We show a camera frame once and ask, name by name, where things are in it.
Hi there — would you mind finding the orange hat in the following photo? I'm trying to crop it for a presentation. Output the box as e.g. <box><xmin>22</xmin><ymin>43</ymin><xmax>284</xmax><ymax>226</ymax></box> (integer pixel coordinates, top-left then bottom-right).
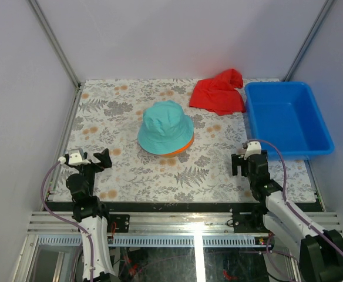
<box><xmin>162</xmin><ymin>135</ymin><xmax>194</xmax><ymax>158</ymax></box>

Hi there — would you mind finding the teal bucket hat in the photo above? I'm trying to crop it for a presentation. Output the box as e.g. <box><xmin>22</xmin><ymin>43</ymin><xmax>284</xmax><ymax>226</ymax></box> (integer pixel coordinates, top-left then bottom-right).
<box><xmin>137</xmin><ymin>100</ymin><xmax>194</xmax><ymax>155</ymax></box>

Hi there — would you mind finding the red cloth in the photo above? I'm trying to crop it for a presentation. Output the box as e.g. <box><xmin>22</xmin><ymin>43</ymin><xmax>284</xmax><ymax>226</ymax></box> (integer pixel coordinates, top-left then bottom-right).
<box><xmin>189</xmin><ymin>69</ymin><xmax>246</xmax><ymax>116</ymax></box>

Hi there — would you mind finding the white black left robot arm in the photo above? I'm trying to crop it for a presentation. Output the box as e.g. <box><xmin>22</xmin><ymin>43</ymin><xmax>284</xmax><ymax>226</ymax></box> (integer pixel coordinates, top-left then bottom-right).
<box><xmin>66</xmin><ymin>161</ymin><xmax>116</xmax><ymax>281</ymax></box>

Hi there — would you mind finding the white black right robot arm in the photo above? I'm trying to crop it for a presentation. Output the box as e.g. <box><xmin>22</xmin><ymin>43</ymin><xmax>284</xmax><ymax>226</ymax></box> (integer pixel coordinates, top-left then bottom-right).
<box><xmin>231</xmin><ymin>140</ymin><xmax>343</xmax><ymax>281</ymax></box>

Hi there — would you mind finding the blue plastic bin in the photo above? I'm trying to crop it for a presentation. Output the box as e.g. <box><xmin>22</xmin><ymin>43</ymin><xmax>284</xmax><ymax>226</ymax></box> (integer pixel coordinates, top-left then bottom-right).
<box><xmin>245</xmin><ymin>82</ymin><xmax>334</xmax><ymax>160</ymax></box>

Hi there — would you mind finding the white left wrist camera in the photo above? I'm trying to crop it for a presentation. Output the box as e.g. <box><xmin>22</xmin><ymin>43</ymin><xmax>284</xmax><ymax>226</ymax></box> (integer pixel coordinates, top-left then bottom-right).
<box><xmin>58</xmin><ymin>152</ymin><xmax>90</xmax><ymax>166</ymax></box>

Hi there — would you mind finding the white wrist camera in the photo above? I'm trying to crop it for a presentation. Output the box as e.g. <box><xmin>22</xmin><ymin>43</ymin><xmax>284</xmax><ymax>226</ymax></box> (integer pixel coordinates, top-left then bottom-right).
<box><xmin>242</xmin><ymin>141</ymin><xmax>261</xmax><ymax>160</ymax></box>
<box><xmin>58</xmin><ymin>152</ymin><xmax>90</xmax><ymax>166</ymax></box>

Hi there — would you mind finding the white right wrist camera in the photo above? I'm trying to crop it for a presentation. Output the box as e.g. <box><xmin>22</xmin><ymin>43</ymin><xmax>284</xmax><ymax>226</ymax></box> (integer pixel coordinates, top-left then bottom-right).
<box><xmin>242</xmin><ymin>141</ymin><xmax>261</xmax><ymax>160</ymax></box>

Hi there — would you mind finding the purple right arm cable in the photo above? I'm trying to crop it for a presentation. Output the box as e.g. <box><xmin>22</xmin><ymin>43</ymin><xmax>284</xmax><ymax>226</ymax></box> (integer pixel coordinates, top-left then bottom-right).
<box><xmin>247</xmin><ymin>139</ymin><xmax>343</xmax><ymax>282</ymax></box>

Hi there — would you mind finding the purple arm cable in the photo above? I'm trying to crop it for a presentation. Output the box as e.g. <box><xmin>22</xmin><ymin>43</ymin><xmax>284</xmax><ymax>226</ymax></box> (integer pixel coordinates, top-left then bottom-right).
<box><xmin>40</xmin><ymin>158</ymin><xmax>96</xmax><ymax>282</ymax></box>
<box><xmin>247</xmin><ymin>139</ymin><xmax>343</xmax><ymax>282</ymax></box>

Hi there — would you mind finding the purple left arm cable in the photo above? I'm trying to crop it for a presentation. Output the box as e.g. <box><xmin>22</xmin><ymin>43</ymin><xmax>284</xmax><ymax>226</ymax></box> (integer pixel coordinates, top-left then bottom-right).
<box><xmin>40</xmin><ymin>158</ymin><xmax>96</xmax><ymax>282</ymax></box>

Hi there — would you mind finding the aluminium mounting rail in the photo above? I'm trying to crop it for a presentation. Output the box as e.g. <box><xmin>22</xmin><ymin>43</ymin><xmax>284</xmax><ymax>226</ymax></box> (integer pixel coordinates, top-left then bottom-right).
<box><xmin>27</xmin><ymin>210</ymin><xmax>343</xmax><ymax>236</ymax></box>

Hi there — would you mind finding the white slotted cable duct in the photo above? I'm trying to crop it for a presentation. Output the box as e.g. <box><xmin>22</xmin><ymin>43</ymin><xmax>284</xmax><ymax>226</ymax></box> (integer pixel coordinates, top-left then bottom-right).
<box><xmin>38</xmin><ymin>235</ymin><xmax>268</xmax><ymax>248</ymax></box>

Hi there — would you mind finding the aluminium corner frame post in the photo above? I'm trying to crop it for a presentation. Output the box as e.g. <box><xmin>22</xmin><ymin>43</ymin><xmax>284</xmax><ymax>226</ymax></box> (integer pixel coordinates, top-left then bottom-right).
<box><xmin>26</xmin><ymin>0</ymin><xmax>81</xmax><ymax>89</ymax></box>

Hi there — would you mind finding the right aluminium corner post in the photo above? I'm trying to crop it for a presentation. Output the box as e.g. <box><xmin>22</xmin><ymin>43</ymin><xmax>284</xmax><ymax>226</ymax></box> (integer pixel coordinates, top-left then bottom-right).
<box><xmin>282</xmin><ymin>0</ymin><xmax>337</xmax><ymax>82</ymax></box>

